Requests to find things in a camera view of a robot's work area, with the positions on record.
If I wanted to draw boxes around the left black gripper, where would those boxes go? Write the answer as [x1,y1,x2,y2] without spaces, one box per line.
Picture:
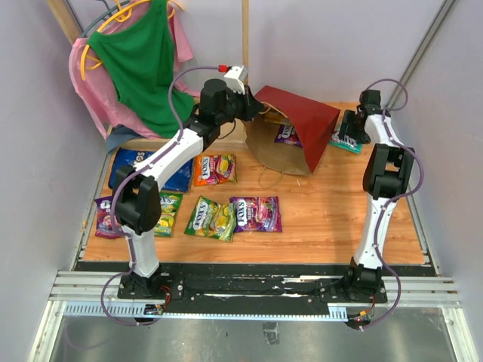
[217,83,265,125]

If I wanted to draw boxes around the teal Foxs candy bag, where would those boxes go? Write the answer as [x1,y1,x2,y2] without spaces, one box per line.
[329,131,362,155]

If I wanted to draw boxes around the red brown paper bag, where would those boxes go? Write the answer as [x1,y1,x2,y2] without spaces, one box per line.
[245,85,340,176]

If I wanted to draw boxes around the purple Foxs candy bag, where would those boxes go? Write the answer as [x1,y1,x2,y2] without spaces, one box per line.
[274,124,303,148]
[229,196,282,232]

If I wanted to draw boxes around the orange Tops candy bag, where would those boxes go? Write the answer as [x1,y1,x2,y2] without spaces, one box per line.
[192,154,237,186]

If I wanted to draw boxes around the blue Doritos chip bag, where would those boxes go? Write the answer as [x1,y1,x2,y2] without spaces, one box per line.
[108,148,193,193]

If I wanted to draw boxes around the yellow green candy bag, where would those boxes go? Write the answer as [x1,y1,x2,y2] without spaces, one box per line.
[184,196,236,242]
[154,192,183,238]

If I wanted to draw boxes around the purple Tops candy bag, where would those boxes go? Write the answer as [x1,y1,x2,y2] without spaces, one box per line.
[94,196,120,239]

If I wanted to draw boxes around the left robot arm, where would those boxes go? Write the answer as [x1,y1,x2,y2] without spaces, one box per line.
[111,78,263,299]

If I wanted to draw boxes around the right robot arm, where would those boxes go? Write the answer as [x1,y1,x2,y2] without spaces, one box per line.
[341,89,414,302]

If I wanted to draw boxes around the yellow snack packet in bag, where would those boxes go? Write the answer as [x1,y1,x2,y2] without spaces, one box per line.
[263,109,290,124]

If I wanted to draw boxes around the green shirt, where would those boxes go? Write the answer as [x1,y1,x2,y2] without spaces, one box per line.
[88,1,179,138]

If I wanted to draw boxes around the blue grey cloth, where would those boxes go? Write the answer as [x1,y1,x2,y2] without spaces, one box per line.
[105,125,141,154]

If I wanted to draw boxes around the pink shirt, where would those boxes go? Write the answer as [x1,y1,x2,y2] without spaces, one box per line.
[69,3,200,139]

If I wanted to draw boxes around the yellow clothes hanger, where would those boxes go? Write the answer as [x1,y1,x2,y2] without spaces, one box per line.
[80,0,185,81]

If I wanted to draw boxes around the dark green clothes hanger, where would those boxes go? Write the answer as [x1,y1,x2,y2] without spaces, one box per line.
[80,1,118,38]

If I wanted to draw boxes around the wooden clothes rack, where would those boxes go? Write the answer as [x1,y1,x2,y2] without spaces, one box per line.
[47,0,249,141]

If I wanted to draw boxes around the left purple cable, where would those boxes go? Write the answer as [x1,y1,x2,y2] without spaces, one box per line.
[100,65,223,327]

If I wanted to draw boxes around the aluminium frame post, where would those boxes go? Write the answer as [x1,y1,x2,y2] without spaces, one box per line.
[399,0,459,88]

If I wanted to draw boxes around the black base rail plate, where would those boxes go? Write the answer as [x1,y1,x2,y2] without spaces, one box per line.
[73,259,389,318]

